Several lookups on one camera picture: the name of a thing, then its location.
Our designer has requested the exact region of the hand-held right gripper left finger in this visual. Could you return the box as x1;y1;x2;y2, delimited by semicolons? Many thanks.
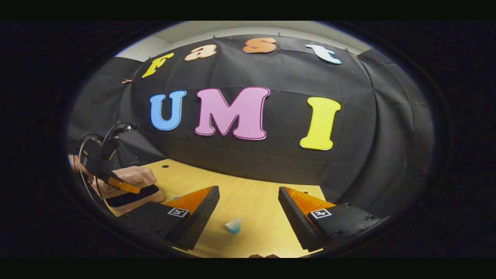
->
116;185;220;251

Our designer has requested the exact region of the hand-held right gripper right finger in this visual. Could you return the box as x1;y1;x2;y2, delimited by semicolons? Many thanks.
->
278;186;390;251

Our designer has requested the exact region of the white and blue tube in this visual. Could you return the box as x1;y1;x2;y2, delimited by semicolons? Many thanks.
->
225;217;243;234

